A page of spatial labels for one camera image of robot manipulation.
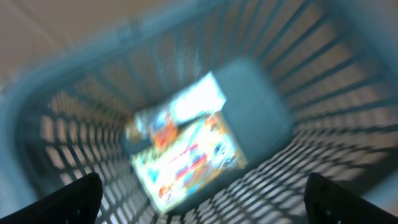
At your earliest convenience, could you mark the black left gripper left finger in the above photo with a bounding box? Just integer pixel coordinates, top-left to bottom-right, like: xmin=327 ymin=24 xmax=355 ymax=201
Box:
xmin=1 ymin=172 xmax=103 ymax=224

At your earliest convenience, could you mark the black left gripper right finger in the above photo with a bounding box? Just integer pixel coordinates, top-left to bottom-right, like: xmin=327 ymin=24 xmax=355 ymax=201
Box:
xmin=304 ymin=172 xmax=397 ymax=224

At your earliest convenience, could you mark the yellow wet wipes pack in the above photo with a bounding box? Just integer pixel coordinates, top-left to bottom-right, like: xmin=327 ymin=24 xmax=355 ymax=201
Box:
xmin=130 ymin=112 xmax=248 ymax=214

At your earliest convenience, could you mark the Kleenex tissue pack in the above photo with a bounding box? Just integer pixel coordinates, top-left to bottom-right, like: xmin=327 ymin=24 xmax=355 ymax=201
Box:
xmin=150 ymin=112 xmax=178 ymax=150

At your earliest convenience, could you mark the white Pantene shampoo tube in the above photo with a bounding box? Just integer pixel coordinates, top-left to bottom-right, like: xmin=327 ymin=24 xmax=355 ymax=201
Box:
xmin=125 ymin=72 xmax=226 ymax=143

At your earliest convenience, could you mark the grey plastic basket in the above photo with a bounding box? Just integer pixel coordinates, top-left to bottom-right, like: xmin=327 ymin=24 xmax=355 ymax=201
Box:
xmin=1 ymin=1 xmax=397 ymax=223

